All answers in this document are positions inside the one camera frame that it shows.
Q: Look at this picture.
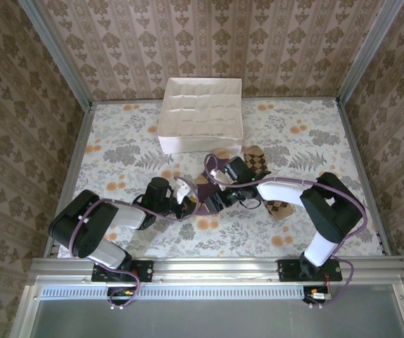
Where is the slotted grey cable duct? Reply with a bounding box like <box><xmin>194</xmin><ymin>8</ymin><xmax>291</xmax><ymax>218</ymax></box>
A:
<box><xmin>39</xmin><ymin>284</ymin><xmax>307</xmax><ymax>301</ymax></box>

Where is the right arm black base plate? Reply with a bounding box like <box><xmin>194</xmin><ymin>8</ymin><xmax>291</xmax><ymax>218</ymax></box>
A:
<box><xmin>278</xmin><ymin>258</ymin><xmax>343</xmax><ymax>282</ymax></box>

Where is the aluminium table side rail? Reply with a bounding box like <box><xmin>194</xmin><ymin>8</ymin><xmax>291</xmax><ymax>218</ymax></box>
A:
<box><xmin>338</xmin><ymin>101</ymin><xmax>393</xmax><ymax>257</ymax></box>
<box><xmin>43</xmin><ymin>104</ymin><xmax>96</xmax><ymax>260</ymax></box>

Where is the aluminium mounting rail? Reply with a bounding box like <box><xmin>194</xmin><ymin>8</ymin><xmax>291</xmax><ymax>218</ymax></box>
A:
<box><xmin>29</xmin><ymin>256</ymin><xmax>404</xmax><ymax>287</ymax></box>

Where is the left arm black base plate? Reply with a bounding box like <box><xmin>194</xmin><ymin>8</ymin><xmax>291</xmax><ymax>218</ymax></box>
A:
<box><xmin>91</xmin><ymin>259</ymin><xmax>154</xmax><ymax>284</ymax></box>

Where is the floral tablecloth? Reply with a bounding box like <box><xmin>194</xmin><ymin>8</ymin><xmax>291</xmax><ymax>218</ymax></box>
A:
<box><xmin>57</xmin><ymin>98</ymin><xmax>386</xmax><ymax>260</ymax></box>

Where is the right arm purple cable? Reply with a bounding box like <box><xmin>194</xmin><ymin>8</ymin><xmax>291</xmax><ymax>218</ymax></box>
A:
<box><xmin>203</xmin><ymin>153</ymin><xmax>368</xmax><ymax>311</ymax></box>

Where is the grey metal panel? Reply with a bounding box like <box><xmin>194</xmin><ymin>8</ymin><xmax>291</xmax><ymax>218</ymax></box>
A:
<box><xmin>29</xmin><ymin>297</ymin><xmax>404</xmax><ymax>338</ymax></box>

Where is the white fabric organizer box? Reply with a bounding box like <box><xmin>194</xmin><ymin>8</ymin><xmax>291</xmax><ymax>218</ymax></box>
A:
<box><xmin>156</xmin><ymin>76</ymin><xmax>244</xmax><ymax>156</ymax></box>

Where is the aluminium frame post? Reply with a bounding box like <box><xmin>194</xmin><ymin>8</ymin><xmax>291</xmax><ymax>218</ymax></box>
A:
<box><xmin>18</xmin><ymin>0</ymin><xmax>94</xmax><ymax>108</ymax></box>
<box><xmin>337</xmin><ymin>0</ymin><xmax>404</xmax><ymax>106</ymax></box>

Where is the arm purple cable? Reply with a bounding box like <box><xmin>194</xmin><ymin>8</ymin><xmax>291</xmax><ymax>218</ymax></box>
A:
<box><xmin>70</xmin><ymin>175</ymin><xmax>203</xmax><ymax>311</ymax></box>
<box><xmin>203</xmin><ymin>153</ymin><xmax>368</xmax><ymax>311</ymax></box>

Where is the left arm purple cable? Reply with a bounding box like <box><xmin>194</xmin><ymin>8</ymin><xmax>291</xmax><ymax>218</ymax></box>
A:
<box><xmin>70</xmin><ymin>175</ymin><xmax>203</xmax><ymax>311</ymax></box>

